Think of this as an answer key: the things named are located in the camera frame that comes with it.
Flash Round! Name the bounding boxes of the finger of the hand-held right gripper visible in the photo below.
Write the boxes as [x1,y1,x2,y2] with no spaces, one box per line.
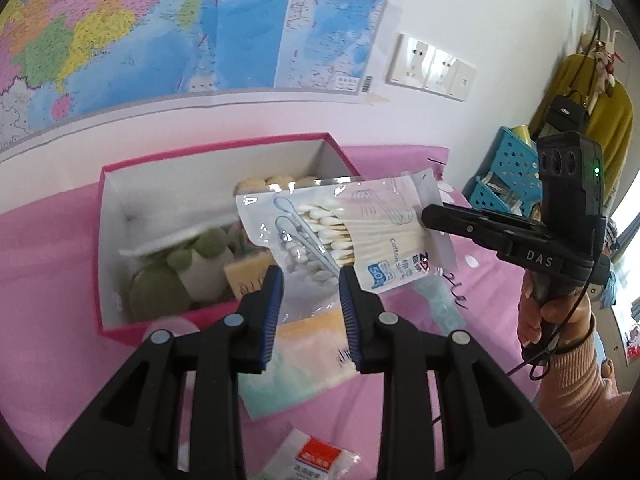
[421,203,543,260]

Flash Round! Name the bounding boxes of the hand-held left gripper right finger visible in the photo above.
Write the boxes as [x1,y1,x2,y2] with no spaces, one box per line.
[339,266,573,480]

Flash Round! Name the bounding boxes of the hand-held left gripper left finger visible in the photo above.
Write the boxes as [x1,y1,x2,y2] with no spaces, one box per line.
[46,264,286,480]

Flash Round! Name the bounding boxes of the clear cotton swab bag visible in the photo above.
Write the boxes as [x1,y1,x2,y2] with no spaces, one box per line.
[235,167,458,312]

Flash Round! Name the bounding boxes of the tan striped plush toy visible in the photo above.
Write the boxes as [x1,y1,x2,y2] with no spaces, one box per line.
[235,174,322,197]

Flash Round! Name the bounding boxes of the pink cardboard box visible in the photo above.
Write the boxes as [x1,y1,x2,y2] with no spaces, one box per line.
[92,132,363,346]

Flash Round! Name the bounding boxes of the person's right forearm pink sleeve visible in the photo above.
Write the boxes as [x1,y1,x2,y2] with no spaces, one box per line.
[530,340,637,467]

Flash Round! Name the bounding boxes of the person's right hand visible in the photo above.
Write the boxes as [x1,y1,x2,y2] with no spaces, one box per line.
[516,272,596,362]

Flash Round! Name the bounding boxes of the yellow sponge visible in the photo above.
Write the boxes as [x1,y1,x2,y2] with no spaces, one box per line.
[223,252,277,301]

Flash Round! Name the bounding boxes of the blue perforated plastic basket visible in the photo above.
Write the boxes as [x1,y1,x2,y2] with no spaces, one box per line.
[462,126,546,218]

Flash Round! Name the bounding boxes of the yellow hanging garment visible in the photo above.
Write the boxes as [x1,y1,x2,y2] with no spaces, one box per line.
[530,52,635,203]

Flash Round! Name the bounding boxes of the small black hanging bag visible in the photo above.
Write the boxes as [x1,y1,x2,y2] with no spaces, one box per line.
[545,91,591,133]

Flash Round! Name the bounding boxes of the green frog plush toy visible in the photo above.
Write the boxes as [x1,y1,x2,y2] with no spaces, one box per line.
[127,227,241,322]

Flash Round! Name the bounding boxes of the hanging plush doll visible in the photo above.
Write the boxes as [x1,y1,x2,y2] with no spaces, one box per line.
[592,40,624,96]

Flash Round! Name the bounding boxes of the white packet with red label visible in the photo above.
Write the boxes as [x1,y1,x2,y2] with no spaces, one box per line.
[250,427,362,480]

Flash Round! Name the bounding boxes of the pink printed bed sheet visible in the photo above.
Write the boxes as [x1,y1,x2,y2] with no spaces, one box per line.
[0,145,576,480]

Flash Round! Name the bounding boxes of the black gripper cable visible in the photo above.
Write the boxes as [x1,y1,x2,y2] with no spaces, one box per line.
[505,255,612,382]

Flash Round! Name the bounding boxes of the white wall socket plate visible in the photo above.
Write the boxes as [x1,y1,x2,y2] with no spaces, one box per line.
[385,33,434,89]
[425,47,462,96]
[452,57,477,102]

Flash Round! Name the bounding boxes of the colourful wall map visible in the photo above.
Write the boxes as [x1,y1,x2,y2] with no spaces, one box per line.
[0,0,398,153]

